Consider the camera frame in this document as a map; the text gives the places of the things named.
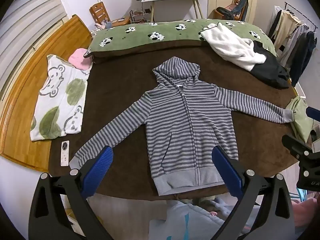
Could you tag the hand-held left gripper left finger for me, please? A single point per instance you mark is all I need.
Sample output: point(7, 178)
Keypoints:
point(100, 170)

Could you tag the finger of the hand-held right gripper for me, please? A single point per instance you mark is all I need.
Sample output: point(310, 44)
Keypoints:
point(313, 113)
point(296, 145)

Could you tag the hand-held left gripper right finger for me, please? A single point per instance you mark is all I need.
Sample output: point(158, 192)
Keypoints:
point(225, 172)

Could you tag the grey striped zip hoodie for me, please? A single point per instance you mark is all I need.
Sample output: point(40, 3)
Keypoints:
point(185, 130)

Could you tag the black clothes rack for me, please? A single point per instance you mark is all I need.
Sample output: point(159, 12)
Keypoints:
point(298, 8)

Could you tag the wooden chair with clothes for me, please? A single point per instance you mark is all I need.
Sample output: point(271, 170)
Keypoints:
point(237, 0)

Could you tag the light green cloth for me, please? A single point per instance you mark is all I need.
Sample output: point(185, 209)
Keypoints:
point(298, 120)

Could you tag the white remote control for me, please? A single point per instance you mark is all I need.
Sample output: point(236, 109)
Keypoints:
point(65, 152)

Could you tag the person's light blue pajamas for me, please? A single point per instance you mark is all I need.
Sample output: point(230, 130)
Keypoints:
point(190, 220)

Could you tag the black garment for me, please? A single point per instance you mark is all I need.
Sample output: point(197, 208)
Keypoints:
point(270, 67)

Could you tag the grey hanging garment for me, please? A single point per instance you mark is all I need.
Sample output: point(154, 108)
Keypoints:
point(293, 42)

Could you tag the white bear print towel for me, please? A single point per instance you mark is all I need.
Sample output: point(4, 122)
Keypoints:
point(60, 100)

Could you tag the brown bed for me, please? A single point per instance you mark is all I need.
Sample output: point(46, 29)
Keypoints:
point(120, 85)

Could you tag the beige hanging coat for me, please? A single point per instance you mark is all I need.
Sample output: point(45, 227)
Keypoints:
point(285, 27)

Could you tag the white fleece garment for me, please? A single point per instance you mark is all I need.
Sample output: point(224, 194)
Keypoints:
point(232, 47)

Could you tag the pink cloth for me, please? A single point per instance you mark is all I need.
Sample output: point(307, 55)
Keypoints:
point(78, 58)

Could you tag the blue jeans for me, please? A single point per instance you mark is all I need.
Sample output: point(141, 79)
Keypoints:
point(243, 8)

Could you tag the green cow-print pillow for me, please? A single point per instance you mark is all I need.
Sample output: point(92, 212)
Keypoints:
point(140, 38)

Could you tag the white window blind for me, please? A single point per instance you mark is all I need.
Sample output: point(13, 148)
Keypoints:
point(27, 22)

